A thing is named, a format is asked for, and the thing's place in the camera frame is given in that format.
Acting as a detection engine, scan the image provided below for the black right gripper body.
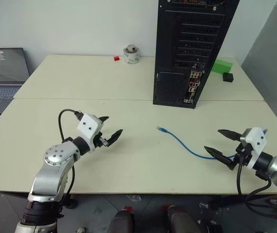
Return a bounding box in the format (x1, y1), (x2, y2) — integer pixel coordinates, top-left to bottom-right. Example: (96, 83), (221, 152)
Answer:
(228, 142), (253, 172)

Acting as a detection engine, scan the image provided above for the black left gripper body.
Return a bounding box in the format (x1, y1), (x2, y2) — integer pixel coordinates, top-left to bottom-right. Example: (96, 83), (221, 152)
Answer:
(94, 132), (110, 149)

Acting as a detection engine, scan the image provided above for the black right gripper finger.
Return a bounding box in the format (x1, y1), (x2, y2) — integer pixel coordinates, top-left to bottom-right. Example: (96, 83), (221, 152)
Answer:
(204, 146), (236, 168)
(217, 129), (243, 142)

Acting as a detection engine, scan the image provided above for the small black box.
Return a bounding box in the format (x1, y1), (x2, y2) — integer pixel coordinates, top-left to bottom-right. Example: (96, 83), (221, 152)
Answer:
(222, 72), (234, 83)

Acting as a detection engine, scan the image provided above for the crumpled white scrap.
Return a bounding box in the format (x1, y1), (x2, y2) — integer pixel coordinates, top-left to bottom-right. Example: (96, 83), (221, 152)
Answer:
(126, 194), (143, 202)

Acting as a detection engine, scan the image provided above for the white tape roll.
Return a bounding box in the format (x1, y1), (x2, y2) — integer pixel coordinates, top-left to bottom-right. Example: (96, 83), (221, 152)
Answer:
(123, 47), (141, 66)

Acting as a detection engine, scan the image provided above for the green box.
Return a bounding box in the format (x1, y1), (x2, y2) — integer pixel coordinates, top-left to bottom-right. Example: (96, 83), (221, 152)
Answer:
(212, 58), (234, 75)

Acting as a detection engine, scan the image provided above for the black table caster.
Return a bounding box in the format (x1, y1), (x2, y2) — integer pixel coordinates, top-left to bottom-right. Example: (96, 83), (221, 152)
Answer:
(65, 198), (78, 210)

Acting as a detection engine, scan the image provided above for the dark rounded shape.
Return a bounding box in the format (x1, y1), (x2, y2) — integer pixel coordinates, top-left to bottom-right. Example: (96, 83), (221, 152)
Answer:
(107, 208), (136, 233)
(163, 204), (201, 233)

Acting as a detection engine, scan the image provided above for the grey partition panel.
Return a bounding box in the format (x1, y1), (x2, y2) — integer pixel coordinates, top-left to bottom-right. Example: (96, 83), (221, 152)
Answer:
(240, 0), (277, 143)

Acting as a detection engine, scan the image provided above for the black computer tower case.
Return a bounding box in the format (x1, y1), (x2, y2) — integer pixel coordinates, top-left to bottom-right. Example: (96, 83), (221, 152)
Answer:
(152, 0), (240, 110)

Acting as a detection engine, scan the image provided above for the grey open laptop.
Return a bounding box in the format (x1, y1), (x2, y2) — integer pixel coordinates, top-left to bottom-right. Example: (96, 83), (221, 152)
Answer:
(0, 47), (31, 115)

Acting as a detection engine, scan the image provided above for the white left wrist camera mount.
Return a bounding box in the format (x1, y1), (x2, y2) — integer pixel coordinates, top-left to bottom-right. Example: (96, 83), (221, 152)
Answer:
(76, 113), (104, 152)

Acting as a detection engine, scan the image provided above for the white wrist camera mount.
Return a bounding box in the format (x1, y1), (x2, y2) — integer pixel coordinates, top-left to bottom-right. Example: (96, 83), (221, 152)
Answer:
(76, 113), (104, 152)
(240, 127), (268, 169)

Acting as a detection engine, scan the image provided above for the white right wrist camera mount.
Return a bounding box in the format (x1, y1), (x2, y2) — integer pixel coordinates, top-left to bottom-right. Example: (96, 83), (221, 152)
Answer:
(240, 127), (268, 169)

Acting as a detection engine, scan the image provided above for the blue ethernet cable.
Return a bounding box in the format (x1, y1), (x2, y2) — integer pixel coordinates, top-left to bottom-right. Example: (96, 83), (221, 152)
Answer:
(156, 126), (268, 160)

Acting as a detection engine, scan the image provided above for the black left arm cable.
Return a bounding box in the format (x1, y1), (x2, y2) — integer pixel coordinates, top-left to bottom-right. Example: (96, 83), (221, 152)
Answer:
(58, 109), (83, 209)

